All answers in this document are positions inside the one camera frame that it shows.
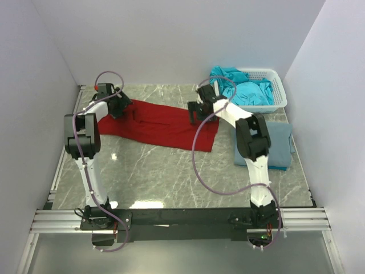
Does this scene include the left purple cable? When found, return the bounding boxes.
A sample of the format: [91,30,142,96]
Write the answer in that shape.
[72,70,132,253]

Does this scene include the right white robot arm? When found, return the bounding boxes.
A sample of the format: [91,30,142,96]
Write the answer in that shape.
[188,84,281,228]

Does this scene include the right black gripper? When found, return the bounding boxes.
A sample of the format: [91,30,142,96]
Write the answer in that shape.
[188,102,217,126]

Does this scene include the white plastic basket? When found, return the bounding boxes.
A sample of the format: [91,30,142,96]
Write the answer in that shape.
[214,68,287,114]

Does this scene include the purple cable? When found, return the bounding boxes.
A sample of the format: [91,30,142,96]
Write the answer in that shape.
[72,70,132,253]
[190,75,283,249]

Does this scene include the black base beam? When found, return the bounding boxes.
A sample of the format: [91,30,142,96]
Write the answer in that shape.
[80,207,283,246]

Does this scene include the red t shirt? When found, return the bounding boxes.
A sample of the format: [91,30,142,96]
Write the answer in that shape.
[98,99,220,153]

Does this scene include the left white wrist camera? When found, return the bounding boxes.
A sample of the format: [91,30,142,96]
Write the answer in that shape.
[94,83,108,94]

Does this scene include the turquoise t shirt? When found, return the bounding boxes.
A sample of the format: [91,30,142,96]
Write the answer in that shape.
[210,66,274,106]

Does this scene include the folded grey-blue t shirt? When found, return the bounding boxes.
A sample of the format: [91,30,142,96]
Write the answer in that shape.
[233,122,296,172]

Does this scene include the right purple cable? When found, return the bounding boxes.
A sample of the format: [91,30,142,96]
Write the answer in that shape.
[190,75,283,249]

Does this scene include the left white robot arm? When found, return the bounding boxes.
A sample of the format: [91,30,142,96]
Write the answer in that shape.
[64,83,132,229]

